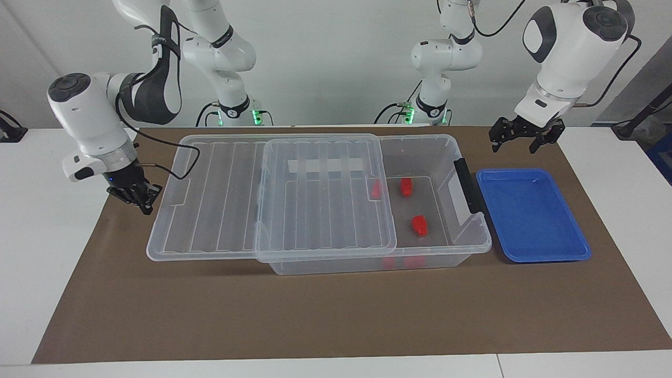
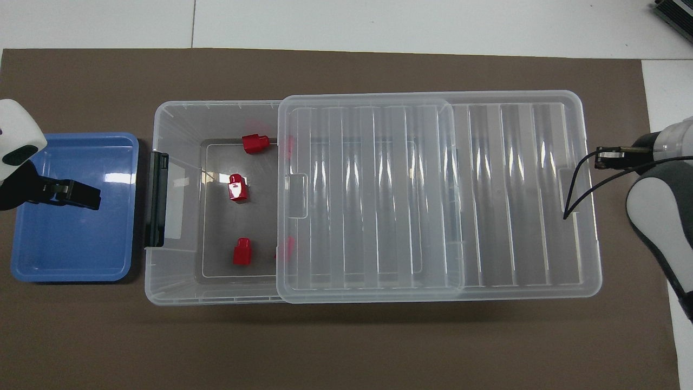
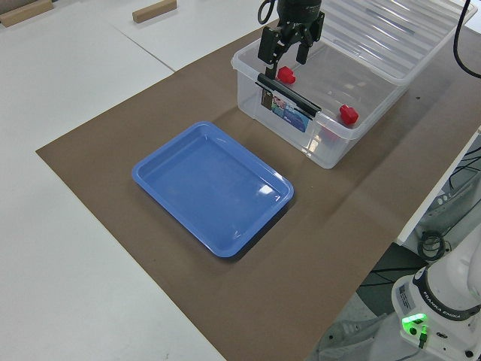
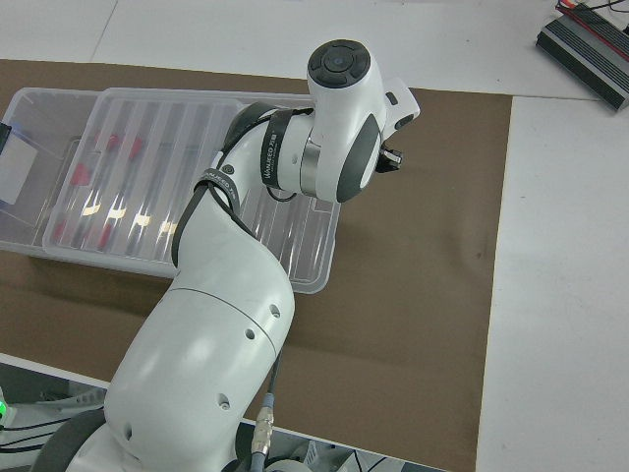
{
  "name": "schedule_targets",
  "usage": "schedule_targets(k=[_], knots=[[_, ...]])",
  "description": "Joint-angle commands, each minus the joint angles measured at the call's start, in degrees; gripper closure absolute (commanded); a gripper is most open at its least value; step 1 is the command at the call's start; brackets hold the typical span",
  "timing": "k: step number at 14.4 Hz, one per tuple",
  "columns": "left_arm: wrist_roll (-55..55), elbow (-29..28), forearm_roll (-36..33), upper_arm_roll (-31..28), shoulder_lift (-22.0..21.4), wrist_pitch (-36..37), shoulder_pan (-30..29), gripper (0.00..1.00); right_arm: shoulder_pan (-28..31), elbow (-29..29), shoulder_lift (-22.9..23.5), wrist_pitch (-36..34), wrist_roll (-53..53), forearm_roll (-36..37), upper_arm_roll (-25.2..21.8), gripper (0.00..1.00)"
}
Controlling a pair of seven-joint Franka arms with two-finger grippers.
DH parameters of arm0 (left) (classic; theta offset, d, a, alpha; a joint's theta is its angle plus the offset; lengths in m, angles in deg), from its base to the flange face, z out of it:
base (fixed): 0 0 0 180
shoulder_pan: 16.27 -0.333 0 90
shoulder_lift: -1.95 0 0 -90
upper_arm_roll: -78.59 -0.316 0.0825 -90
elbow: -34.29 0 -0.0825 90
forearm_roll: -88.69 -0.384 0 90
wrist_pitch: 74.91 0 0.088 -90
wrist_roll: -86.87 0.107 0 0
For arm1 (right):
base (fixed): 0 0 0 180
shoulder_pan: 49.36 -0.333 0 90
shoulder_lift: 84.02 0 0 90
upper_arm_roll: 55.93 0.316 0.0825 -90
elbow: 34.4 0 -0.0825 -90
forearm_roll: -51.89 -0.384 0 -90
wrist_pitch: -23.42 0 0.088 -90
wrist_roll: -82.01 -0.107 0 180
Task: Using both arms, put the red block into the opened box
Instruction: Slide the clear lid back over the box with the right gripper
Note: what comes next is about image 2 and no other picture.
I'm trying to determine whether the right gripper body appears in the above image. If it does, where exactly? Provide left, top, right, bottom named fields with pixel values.
left=624, top=144, right=657, bottom=161

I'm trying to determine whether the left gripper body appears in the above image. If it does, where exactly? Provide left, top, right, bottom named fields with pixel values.
left=0, top=164, right=53, bottom=211

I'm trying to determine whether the clear plastic box lid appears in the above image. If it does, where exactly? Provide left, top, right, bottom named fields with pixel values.
left=276, top=90, right=603, bottom=304

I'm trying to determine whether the black box latch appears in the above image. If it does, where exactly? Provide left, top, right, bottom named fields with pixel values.
left=144, top=151, right=170, bottom=249

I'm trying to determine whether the clear plastic storage box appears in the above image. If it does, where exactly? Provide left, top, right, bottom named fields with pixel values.
left=144, top=99, right=466, bottom=307

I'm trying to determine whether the blue plastic tray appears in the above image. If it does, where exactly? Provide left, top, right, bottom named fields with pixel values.
left=11, top=132, right=140, bottom=284

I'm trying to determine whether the black ribbed device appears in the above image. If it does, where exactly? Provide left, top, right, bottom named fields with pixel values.
left=652, top=0, right=693, bottom=31

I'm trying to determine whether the black cable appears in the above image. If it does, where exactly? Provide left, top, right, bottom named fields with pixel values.
left=563, top=153, right=643, bottom=220

